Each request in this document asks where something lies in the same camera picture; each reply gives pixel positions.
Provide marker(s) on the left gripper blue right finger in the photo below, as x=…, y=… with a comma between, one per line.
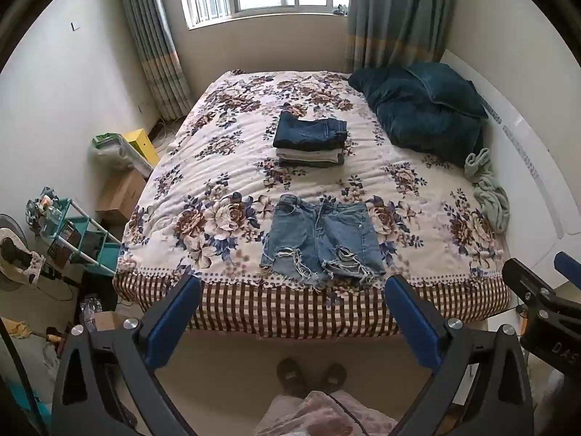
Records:
x=419, y=321

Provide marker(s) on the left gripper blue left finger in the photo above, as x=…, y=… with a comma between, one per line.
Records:
x=165, y=322

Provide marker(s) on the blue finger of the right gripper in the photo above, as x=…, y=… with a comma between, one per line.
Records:
x=569, y=268

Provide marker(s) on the light blue ripped denim shorts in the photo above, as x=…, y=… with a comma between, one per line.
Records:
x=312, y=244

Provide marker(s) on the white bed headboard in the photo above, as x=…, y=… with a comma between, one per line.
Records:
x=544, y=217

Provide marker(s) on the right dark slipper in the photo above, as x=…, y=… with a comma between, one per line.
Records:
x=333, y=379

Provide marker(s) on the dark slipper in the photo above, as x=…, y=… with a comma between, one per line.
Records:
x=333, y=379
x=291, y=378

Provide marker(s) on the pale green crumpled cloth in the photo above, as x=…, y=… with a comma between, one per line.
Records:
x=492, y=198

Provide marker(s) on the pink patterned trouser legs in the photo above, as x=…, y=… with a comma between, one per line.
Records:
x=323, y=414

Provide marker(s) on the left dark slipper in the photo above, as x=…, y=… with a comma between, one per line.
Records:
x=291, y=378

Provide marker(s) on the checkered bed skirt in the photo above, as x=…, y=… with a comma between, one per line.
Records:
x=271, y=309

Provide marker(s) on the teal white shelf rack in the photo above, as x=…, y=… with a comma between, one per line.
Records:
x=73, y=236

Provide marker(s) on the brown cardboard box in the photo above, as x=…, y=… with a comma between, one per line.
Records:
x=120, y=196

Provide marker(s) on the clear plastic bag with green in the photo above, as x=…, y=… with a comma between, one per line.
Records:
x=113, y=150

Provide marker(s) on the yellow box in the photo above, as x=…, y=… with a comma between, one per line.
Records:
x=141, y=142

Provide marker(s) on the dark teal velvet pillow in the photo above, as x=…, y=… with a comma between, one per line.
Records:
x=425, y=107

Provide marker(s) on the floral quilted bedspread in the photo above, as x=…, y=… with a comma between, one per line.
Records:
x=210, y=202

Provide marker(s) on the grey folded pants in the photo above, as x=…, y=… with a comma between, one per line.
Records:
x=315, y=158

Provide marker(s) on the dark blue folded jeans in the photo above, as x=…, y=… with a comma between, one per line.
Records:
x=309, y=136

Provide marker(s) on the left grey striped curtain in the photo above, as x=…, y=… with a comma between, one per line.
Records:
x=158, y=56

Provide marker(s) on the grey striped curtain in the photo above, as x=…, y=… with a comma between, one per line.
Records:
x=158, y=56
x=386, y=32

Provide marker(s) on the right grey striped curtain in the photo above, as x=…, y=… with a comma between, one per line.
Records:
x=386, y=32

